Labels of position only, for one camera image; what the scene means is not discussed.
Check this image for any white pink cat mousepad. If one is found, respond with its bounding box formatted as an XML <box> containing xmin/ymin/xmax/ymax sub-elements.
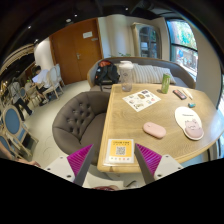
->
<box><xmin>175</xmin><ymin>106</ymin><xmax>204</xmax><ymax>140</ymax></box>

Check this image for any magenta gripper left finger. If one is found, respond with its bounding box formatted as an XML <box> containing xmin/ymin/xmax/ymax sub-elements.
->
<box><xmin>67</xmin><ymin>145</ymin><xmax>94</xmax><ymax>186</ymax></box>

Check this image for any white glass display cabinet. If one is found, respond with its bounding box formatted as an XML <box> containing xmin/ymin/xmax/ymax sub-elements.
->
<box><xmin>131</xmin><ymin>23</ymin><xmax>161</xmax><ymax>59</ymax></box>

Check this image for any green can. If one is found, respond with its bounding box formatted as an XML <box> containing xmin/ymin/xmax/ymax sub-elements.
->
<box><xmin>161</xmin><ymin>73</ymin><xmax>170</xmax><ymax>94</ymax></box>

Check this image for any dark framed window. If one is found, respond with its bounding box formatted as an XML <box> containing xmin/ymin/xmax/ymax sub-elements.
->
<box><xmin>167</xmin><ymin>19</ymin><xmax>198</xmax><ymax>79</ymax></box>

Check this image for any wooden double door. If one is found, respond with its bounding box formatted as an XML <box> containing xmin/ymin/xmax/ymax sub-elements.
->
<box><xmin>50</xmin><ymin>18</ymin><xmax>102</xmax><ymax>84</ymax></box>

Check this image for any seated person white shirt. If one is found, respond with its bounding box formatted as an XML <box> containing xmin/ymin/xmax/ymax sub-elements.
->
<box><xmin>34</xmin><ymin>65</ymin><xmax>51</xmax><ymax>106</ymax></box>

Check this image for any striped white cushion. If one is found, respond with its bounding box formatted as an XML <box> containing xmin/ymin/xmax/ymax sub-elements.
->
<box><xmin>132</xmin><ymin>63</ymin><xmax>176</xmax><ymax>84</ymax></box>

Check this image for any blue cushioned wooden chair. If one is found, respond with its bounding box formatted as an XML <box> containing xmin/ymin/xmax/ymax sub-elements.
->
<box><xmin>3</xmin><ymin>105</ymin><xmax>38</xmax><ymax>156</ymax></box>

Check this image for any grey curved sofa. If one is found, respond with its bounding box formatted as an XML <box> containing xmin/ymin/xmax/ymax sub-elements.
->
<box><xmin>86</xmin><ymin>56</ymin><xmax>197</xmax><ymax>92</ymax></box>

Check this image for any black orange backpack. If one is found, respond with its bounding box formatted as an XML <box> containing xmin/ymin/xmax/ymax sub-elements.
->
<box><xmin>94</xmin><ymin>60</ymin><xmax>119</xmax><ymax>85</ymax></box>

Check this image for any standing person grey shirt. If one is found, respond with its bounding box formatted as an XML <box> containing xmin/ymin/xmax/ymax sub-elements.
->
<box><xmin>10</xmin><ymin>78</ymin><xmax>33</xmax><ymax>121</ymax></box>

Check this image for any white illustrated menu sheet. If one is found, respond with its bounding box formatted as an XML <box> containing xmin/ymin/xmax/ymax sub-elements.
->
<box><xmin>123</xmin><ymin>90</ymin><xmax>160</xmax><ymax>112</ymax></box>

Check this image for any clear shaker bottle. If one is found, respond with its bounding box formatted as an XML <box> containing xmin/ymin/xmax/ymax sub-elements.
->
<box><xmin>119</xmin><ymin>61</ymin><xmax>133</xmax><ymax>92</ymax></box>

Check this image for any white dining chair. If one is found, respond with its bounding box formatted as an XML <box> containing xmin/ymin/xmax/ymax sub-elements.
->
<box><xmin>43</xmin><ymin>67</ymin><xmax>63</xmax><ymax>97</ymax></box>

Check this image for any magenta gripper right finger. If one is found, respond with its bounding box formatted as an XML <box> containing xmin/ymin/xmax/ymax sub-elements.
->
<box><xmin>135</xmin><ymin>144</ymin><xmax>162</xmax><ymax>184</ymax></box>

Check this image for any grey tufted armchair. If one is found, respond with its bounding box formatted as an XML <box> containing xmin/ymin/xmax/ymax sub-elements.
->
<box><xmin>52</xmin><ymin>91</ymin><xmax>109</xmax><ymax>165</ymax></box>

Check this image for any wooden chopsticks pair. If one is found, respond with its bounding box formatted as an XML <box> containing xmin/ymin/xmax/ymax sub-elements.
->
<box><xmin>183</xmin><ymin>88</ymin><xmax>193</xmax><ymax>99</ymax></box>

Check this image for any black red remote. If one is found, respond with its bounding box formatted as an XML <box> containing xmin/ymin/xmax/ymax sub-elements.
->
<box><xmin>173</xmin><ymin>90</ymin><xmax>187</xmax><ymax>100</ymax></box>

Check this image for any pink computer mouse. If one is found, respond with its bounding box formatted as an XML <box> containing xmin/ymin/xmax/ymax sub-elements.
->
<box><xmin>143</xmin><ymin>122</ymin><xmax>166</xmax><ymax>139</ymax></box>

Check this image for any yellow QR code placard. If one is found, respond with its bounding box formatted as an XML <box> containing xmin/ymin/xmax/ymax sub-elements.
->
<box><xmin>105</xmin><ymin>139</ymin><xmax>134</xmax><ymax>164</ymax></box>

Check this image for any small teal eraser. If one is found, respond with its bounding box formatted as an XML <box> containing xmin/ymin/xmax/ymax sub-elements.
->
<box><xmin>188</xmin><ymin>103</ymin><xmax>196</xmax><ymax>108</ymax></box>

